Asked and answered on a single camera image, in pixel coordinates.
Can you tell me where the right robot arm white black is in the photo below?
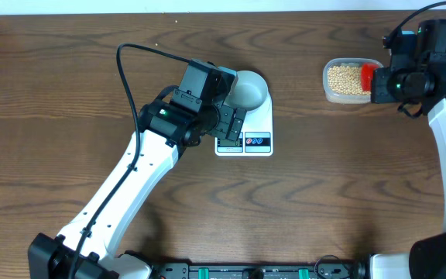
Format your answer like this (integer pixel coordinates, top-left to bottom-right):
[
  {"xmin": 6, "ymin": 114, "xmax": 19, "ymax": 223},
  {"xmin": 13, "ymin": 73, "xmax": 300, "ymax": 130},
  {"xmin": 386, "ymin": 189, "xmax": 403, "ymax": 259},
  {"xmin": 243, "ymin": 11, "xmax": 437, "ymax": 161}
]
[{"xmin": 356, "ymin": 19, "xmax": 446, "ymax": 278}]

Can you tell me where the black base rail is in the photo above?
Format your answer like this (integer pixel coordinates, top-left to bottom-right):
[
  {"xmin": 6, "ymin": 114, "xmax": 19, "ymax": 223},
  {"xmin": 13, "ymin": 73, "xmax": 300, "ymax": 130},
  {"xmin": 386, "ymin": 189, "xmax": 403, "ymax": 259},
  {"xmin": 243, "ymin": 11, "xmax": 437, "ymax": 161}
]
[{"xmin": 149, "ymin": 260, "xmax": 371, "ymax": 279}]

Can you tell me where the white digital kitchen scale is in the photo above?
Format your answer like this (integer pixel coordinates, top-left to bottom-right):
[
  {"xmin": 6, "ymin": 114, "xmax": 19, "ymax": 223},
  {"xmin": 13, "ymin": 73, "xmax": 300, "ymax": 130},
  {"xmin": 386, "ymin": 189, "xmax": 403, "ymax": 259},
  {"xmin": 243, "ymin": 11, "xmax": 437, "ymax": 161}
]
[{"xmin": 214, "ymin": 93, "xmax": 273, "ymax": 157}]

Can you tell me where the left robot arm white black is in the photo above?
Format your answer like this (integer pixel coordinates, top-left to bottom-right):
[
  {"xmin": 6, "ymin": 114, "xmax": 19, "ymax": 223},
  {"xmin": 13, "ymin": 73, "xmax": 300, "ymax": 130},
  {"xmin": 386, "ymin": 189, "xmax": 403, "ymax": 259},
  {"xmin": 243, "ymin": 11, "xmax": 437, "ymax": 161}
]
[{"xmin": 28, "ymin": 60, "xmax": 245, "ymax": 278}]

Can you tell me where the grey bowl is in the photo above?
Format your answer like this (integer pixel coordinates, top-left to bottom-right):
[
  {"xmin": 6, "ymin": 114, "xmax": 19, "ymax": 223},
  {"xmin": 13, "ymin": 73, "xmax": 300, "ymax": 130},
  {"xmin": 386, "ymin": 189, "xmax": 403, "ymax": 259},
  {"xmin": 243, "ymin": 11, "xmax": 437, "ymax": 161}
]
[{"xmin": 224, "ymin": 71, "xmax": 269, "ymax": 112}]

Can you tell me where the clear container of soybeans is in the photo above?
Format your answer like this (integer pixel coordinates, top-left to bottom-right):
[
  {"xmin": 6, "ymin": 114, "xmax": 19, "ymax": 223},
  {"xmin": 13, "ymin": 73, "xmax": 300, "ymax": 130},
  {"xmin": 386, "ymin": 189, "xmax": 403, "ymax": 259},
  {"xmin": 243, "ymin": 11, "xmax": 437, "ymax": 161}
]
[{"xmin": 323, "ymin": 58, "xmax": 383, "ymax": 105}]

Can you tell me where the red measuring scoop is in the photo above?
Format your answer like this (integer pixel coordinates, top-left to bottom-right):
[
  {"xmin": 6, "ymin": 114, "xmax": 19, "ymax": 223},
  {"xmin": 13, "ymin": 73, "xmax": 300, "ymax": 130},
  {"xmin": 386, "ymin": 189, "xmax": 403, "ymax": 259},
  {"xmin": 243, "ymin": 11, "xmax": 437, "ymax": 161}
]
[{"xmin": 360, "ymin": 64, "xmax": 379, "ymax": 91}]

